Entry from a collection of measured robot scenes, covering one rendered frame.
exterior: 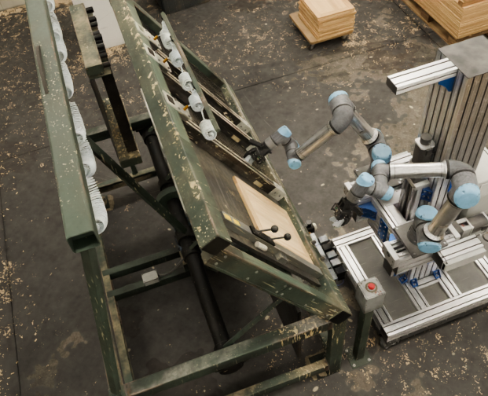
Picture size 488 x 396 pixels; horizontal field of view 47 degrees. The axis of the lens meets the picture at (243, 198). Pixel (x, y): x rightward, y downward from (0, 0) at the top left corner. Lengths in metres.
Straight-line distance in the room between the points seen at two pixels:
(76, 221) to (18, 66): 5.00
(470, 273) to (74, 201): 2.98
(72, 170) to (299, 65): 4.19
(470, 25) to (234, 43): 2.47
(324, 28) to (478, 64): 3.46
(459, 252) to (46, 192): 3.54
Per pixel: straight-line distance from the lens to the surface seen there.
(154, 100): 2.82
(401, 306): 4.02
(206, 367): 3.18
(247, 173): 3.31
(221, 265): 2.36
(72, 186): 2.14
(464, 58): 2.86
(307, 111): 5.52
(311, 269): 3.18
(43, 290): 4.69
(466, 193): 2.76
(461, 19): 6.21
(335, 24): 6.19
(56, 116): 2.45
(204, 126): 2.68
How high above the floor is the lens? 3.70
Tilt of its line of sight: 50 degrees down
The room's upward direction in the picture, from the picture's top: 7 degrees counter-clockwise
